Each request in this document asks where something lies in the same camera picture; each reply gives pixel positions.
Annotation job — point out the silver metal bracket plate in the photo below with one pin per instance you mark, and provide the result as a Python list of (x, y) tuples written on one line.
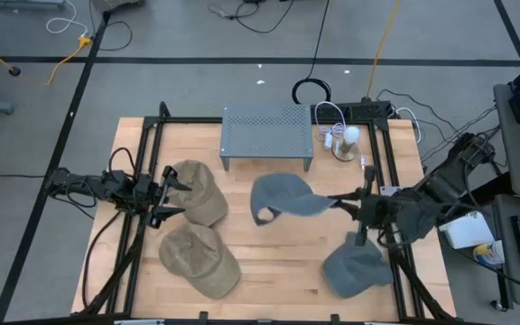
[(388, 190)]

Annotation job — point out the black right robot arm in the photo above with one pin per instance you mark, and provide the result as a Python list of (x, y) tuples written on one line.
[(440, 189)]

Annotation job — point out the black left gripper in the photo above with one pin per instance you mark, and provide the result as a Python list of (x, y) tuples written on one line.
[(147, 194)]

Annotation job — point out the white canister with yellow label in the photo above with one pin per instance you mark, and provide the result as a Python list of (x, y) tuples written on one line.
[(490, 253)]

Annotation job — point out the black aluminium table frame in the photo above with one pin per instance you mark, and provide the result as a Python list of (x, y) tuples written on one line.
[(149, 135)]

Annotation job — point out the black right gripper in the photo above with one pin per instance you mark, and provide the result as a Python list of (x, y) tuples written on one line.
[(377, 207)]

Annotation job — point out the brass lamp with white bulb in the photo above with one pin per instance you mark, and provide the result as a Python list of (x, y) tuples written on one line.
[(348, 142)]

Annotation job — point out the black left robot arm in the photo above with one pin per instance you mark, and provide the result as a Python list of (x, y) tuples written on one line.
[(97, 187)]

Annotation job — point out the grey fabric cap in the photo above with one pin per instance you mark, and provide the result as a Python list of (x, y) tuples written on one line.
[(287, 192), (355, 271)]

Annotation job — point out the grey perforated metal shelf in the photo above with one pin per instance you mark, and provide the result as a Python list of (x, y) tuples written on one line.
[(266, 131)]

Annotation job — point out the white box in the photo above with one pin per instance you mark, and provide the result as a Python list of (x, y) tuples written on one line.
[(467, 230)]

